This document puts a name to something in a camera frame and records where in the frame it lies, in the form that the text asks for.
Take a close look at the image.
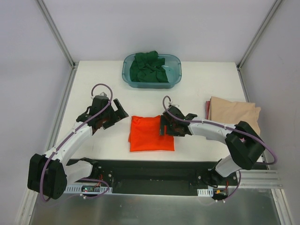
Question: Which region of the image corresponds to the orange t shirt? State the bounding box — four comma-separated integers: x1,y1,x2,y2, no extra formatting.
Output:
128,115,175,152

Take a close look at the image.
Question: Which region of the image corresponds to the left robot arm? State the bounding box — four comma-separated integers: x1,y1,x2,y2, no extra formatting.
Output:
27,95,128,200

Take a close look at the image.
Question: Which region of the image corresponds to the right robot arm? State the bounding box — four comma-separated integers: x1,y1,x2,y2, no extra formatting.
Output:
160,105,265,188

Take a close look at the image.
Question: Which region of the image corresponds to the pink folded t shirt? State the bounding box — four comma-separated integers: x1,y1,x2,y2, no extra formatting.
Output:
205,100,210,120

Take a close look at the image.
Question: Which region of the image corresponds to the beige folded t shirt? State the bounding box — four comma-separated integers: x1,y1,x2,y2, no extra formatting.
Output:
209,96,261,135

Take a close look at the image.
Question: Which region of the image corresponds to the dark green t shirt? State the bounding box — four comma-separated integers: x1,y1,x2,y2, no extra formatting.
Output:
130,51,168,83

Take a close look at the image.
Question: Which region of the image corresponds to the teal plastic bin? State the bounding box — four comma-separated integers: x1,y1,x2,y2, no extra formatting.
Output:
122,54,182,89

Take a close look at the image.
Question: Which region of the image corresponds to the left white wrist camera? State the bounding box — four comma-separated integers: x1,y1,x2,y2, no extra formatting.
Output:
99,92,107,98

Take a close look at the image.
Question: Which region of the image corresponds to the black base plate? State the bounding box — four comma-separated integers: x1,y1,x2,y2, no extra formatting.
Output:
44,157,269,196

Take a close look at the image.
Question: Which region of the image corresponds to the right white cable duct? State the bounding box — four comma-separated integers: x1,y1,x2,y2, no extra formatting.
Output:
197,188,213,197

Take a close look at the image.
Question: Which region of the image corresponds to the white cable duct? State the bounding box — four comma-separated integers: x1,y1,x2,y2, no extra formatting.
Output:
197,188,213,197
64,184,113,195

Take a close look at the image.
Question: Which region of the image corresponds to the left white cable duct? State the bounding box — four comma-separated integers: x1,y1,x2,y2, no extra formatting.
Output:
64,184,113,195

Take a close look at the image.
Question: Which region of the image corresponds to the left aluminium frame post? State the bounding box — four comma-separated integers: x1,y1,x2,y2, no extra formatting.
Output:
35,0,76,68

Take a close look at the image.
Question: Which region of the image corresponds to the aluminium frame post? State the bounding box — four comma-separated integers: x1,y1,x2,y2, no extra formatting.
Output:
35,0,76,68
237,0,284,71

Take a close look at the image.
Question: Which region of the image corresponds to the right aluminium frame post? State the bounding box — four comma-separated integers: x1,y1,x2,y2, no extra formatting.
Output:
237,0,284,71

